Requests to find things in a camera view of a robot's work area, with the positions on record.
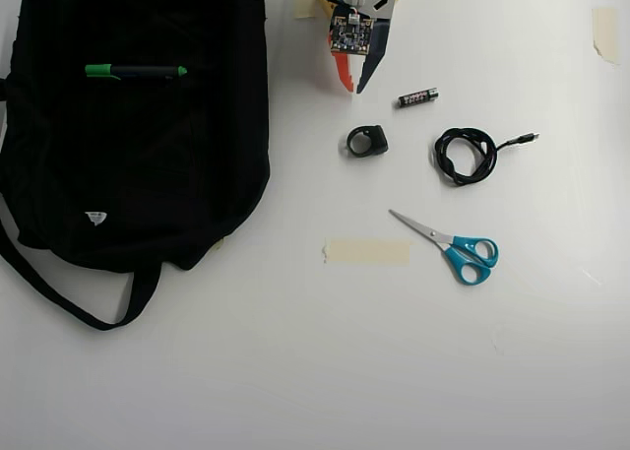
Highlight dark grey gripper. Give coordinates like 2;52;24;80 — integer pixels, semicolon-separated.
334;18;394;96

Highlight green capped black marker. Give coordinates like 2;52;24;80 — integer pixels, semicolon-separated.
84;63;190;83

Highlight black fabric bag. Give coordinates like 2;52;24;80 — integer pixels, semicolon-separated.
0;0;273;331

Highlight black AAA battery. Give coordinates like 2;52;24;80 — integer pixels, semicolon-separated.
395;88;440;111

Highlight long beige masking tape strip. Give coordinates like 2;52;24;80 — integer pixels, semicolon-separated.
321;238;412;267

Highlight torn beige masking tape piece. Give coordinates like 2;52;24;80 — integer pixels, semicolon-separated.
592;7;622;67

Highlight camera circuit board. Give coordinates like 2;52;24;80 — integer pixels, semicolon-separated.
328;10;376;58

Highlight black ring shaped clip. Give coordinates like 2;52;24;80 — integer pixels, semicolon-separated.
344;124;390;160

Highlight coiled black USB cable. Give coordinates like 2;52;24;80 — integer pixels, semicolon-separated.
432;126;541;188

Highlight blue handled scissors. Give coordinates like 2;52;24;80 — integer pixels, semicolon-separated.
388;209;500;287

